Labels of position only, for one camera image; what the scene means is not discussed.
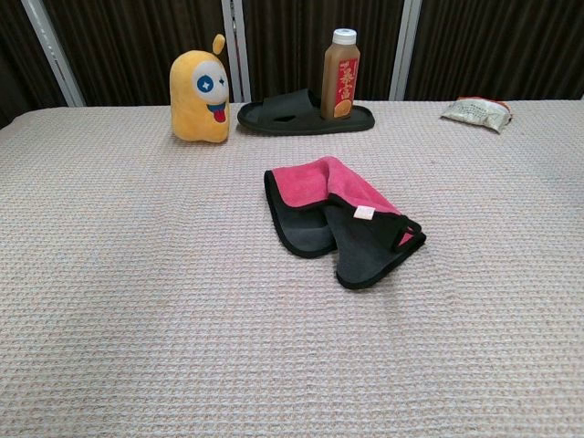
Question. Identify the pink cloth with black trim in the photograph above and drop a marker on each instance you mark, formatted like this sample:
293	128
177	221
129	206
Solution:
310	187

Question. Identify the black rubber slipper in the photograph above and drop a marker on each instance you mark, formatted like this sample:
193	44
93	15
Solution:
274	121

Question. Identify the yellow plush monster toy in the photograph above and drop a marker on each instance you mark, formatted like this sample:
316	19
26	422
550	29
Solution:
191	114

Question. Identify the brown drink bottle red label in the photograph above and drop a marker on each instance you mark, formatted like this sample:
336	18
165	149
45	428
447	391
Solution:
340	73

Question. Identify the beige woven tablecloth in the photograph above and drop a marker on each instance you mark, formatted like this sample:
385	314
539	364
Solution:
137	274

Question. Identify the white and orange snack packet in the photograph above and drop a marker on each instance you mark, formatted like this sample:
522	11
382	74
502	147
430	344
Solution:
474	111

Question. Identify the white metal frame post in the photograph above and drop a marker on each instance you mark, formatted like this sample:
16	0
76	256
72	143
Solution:
50	50
235	45
405	45

